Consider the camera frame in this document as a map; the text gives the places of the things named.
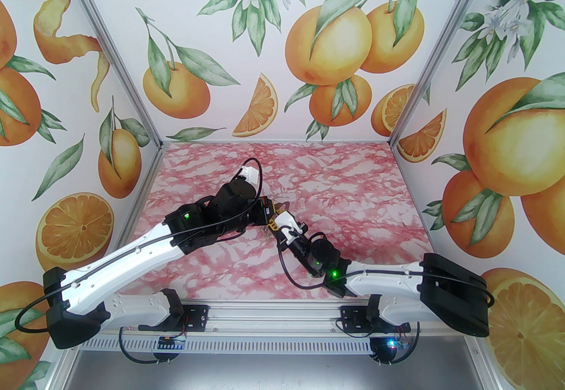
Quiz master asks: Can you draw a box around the silver short frame post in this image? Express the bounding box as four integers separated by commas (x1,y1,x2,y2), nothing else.
51,346,84,390

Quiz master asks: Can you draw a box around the black base cable loop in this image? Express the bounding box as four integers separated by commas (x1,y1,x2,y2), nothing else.
370,322,419,366
117,323,188,366

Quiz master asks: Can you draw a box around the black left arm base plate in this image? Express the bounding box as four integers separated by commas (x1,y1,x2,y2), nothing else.
139,304,209,333

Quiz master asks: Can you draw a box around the white slotted cable channel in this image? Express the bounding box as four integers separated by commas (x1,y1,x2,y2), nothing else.
83,335,381,354

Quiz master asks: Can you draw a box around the silver frame corner post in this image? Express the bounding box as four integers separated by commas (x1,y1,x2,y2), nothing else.
52,0,164,155
388,0,509,151

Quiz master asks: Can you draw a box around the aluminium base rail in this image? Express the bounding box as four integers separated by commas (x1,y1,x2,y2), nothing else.
104,302,426,335

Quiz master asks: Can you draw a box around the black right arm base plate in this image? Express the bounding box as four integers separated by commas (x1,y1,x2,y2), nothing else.
339,305,377,334

